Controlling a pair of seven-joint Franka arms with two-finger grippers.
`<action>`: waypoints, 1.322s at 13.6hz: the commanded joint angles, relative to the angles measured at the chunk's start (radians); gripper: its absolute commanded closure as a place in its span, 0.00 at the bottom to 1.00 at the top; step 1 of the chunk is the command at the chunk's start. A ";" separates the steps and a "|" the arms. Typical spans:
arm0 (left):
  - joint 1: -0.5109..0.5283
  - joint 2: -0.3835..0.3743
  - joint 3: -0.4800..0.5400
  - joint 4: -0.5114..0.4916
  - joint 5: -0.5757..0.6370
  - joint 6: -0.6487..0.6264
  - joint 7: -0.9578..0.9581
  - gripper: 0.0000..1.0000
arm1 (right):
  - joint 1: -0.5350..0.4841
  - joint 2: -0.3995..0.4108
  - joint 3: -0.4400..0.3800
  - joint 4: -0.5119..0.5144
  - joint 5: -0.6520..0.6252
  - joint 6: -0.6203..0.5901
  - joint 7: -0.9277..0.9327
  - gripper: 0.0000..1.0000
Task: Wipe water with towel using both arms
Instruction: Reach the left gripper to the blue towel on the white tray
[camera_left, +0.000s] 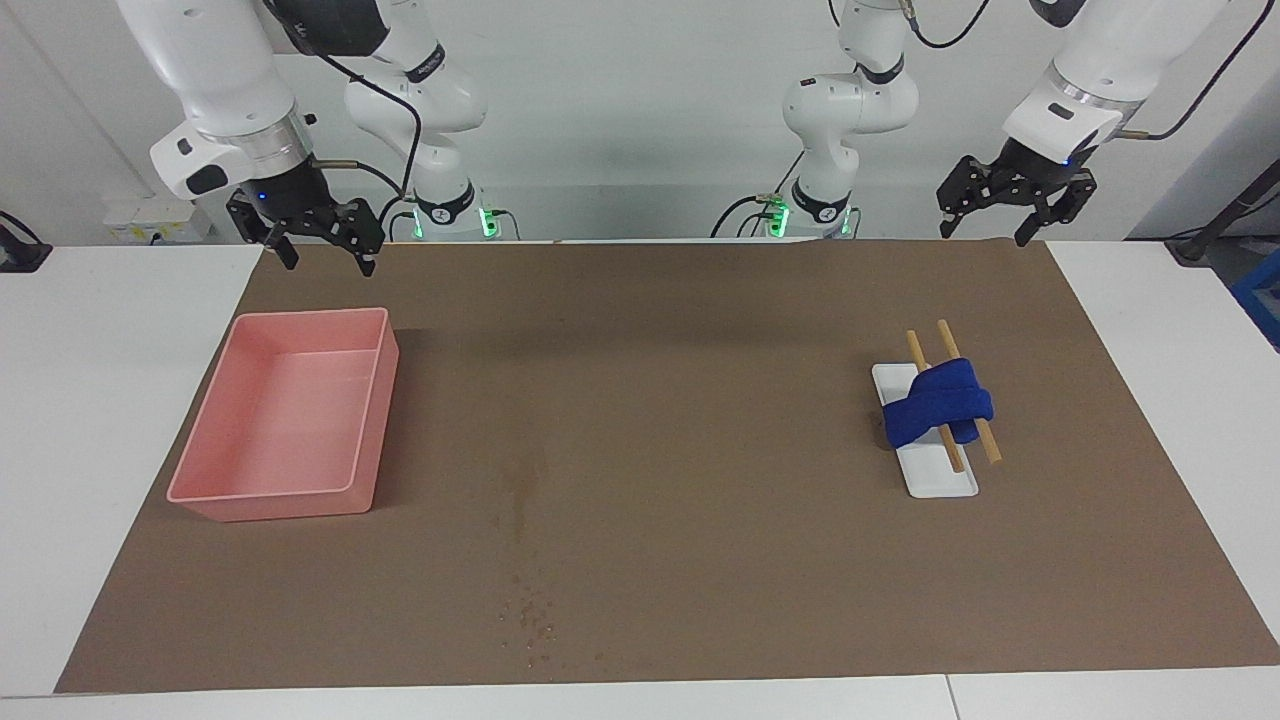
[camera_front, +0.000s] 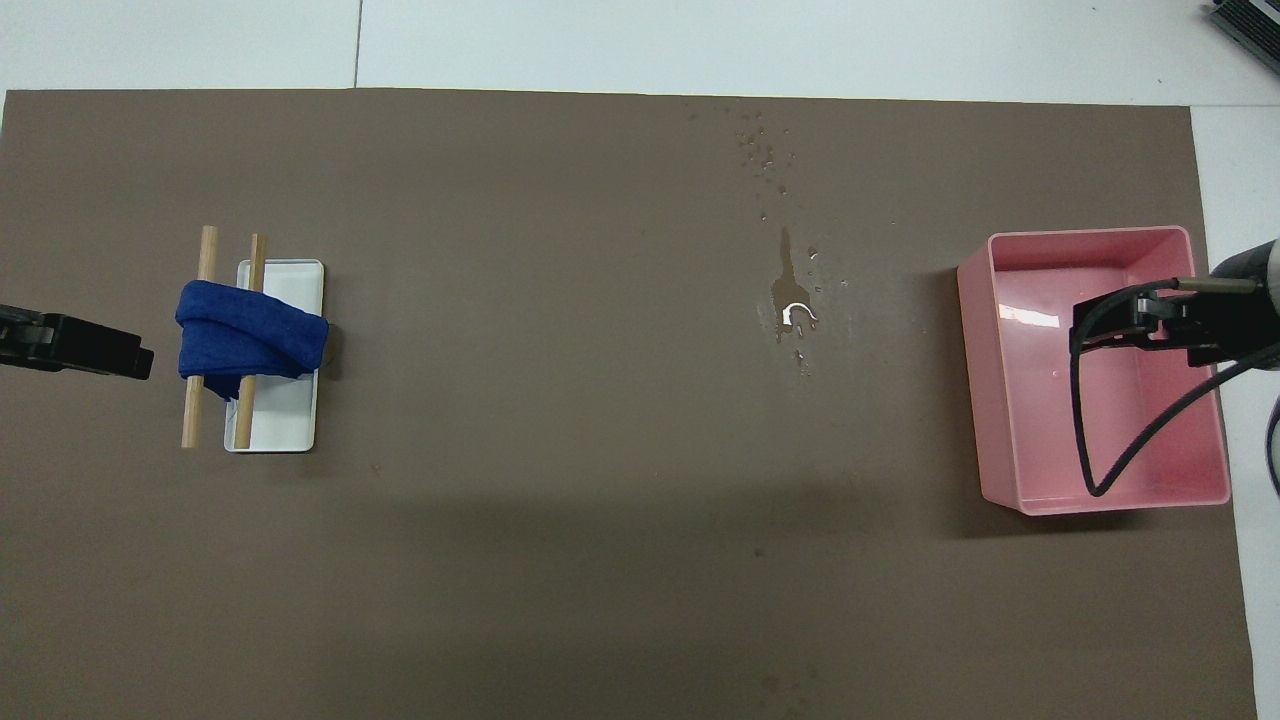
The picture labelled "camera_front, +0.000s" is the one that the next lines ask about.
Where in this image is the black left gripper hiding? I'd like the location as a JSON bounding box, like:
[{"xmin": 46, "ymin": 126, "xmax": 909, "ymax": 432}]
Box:
[{"xmin": 0, "ymin": 304, "xmax": 155, "ymax": 382}]

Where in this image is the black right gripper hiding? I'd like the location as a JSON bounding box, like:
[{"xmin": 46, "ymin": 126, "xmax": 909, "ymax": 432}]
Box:
[{"xmin": 1071, "ymin": 282, "xmax": 1280, "ymax": 368}]

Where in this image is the blue towel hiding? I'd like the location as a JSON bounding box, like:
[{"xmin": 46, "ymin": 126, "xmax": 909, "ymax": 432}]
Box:
[{"xmin": 175, "ymin": 280, "xmax": 330, "ymax": 402}]

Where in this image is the spilled water puddle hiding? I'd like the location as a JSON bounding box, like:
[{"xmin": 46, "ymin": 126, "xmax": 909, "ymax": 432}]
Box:
[{"xmin": 760, "ymin": 226, "xmax": 851, "ymax": 376}]

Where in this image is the pink plastic bin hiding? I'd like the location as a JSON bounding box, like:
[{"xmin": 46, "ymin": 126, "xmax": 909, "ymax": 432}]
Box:
[{"xmin": 956, "ymin": 226, "xmax": 1232, "ymax": 517}]

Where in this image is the long light wooden dowel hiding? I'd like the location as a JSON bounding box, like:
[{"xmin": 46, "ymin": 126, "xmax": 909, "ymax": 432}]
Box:
[{"xmin": 181, "ymin": 225, "xmax": 219, "ymax": 449}]

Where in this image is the white rectangular tray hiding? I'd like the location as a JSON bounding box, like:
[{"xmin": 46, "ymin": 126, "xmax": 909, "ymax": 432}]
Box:
[{"xmin": 224, "ymin": 259, "xmax": 326, "ymax": 454}]

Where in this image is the grey ribbed device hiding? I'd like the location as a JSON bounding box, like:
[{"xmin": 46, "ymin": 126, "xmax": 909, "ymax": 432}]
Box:
[{"xmin": 1203, "ymin": 0, "xmax": 1280, "ymax": 76}]

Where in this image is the brown table mat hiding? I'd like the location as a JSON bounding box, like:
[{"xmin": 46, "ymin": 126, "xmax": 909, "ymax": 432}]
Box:
[{"xmin": 0, "ymin": 88, "xmax": 1259, "ymax": 720}]

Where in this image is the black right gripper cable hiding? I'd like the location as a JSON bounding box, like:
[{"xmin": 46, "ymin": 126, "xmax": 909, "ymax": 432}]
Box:
[{"xmin": 1068, "ymin": 282, "xmax": 1280, "ymax": 498}]

